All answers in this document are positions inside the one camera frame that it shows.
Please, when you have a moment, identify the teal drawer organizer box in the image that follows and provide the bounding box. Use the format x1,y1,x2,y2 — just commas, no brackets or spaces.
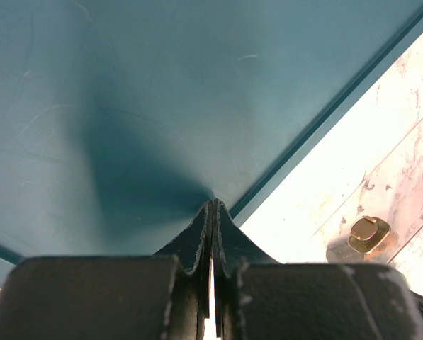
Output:
0,1,423,285

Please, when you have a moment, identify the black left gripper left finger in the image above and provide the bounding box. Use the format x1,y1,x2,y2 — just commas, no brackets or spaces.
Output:
0,202,212,339

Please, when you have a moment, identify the clear upper drawer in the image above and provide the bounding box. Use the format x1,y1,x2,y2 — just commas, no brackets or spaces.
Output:
242,33,423,285

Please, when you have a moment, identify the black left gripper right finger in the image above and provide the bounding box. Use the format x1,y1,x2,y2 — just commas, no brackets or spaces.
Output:
212,200,423,339

